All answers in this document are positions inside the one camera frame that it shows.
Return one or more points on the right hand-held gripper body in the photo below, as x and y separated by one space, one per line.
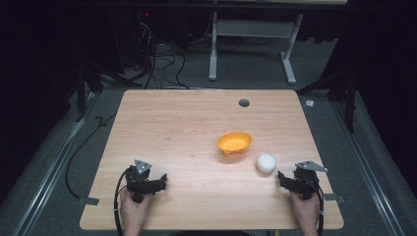
306 180

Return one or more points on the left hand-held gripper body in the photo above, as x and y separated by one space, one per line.
139 182

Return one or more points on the white round ball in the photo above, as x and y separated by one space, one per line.
266 163

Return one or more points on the orange plastic bowl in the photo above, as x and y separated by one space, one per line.
234 142

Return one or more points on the person's left hand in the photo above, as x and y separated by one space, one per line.
132 209

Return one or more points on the person's right hand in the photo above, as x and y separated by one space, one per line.
305 211

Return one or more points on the crumpled white paper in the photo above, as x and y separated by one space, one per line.
309 103

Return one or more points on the grey table grommet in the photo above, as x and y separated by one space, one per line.
244 103

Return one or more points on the black metal stand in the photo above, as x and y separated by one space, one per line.
350 98
82 95

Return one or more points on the grey metal table bracket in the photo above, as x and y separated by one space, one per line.
335 198
88 201

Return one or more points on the grey metal floor rail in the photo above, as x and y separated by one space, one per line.
367 164
49 177

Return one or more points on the white metal desk frame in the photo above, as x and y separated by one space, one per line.
252 29

